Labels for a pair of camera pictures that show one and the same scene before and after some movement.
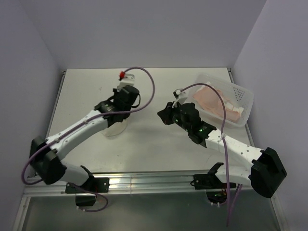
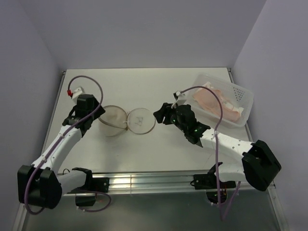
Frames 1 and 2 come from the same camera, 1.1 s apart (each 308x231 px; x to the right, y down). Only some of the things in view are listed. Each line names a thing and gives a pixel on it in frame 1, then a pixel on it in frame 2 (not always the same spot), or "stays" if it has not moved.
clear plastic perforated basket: (238, 100) stays
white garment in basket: (210, 99) stays
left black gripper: (115, 91) to (100, 111)
